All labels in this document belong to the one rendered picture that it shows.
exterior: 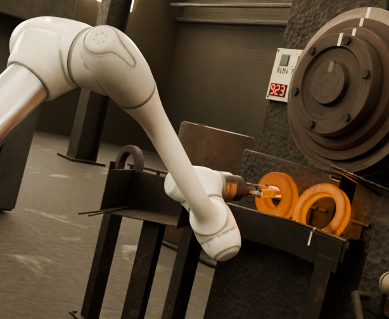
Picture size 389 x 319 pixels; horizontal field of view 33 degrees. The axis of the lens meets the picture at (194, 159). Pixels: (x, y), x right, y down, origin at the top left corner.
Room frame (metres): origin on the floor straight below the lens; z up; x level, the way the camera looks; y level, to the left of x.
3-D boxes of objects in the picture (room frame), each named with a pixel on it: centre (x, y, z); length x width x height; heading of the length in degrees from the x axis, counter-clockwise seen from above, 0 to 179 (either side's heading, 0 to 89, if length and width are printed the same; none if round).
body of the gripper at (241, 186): (1.92, -0.15, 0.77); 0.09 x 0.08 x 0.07; 128
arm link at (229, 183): (1.87, -0.09, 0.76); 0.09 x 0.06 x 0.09; 38
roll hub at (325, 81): (1.79, -0.32, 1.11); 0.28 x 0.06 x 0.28; 38
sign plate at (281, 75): (2.19, -0.28, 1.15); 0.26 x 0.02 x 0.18; 38
